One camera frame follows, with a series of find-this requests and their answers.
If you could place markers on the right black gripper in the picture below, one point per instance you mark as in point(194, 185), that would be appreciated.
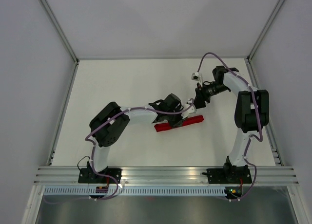
point(201, 96)

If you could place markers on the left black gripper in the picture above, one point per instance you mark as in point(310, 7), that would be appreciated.
point(178, 123)

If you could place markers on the red cloth napkin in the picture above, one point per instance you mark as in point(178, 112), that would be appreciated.
point(185, 122)

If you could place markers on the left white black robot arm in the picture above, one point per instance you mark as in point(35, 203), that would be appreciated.
point(110, 123)

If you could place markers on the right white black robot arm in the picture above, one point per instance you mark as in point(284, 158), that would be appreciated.
point(250, 116)

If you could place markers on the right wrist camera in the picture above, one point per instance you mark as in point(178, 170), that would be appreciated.
point(197, 76)

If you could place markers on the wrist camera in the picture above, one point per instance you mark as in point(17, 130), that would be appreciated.
point(188, 108)
point(197, 76)

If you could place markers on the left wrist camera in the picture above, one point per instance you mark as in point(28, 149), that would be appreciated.
point(188, 108)

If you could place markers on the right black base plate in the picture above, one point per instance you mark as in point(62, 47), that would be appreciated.
point(224, 176)

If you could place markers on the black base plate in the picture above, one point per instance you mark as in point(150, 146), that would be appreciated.
point(87, 176)
point(224, 176)

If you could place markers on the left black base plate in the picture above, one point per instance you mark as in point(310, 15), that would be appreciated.
point(87, 176)

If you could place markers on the right aluminium frame post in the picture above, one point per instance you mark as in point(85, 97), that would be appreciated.
point(273, 15)

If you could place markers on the aluminium frame post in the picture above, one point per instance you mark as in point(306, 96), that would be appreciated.
point(273, 15)
point(56, 25)

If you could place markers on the left aluminium frame post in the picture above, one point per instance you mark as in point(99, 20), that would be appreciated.
point(56, 25)

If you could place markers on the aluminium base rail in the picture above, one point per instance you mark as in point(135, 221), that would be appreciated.
point(164, 176)

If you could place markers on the white slotted cable duct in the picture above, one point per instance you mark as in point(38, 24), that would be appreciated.
point(136, 190)

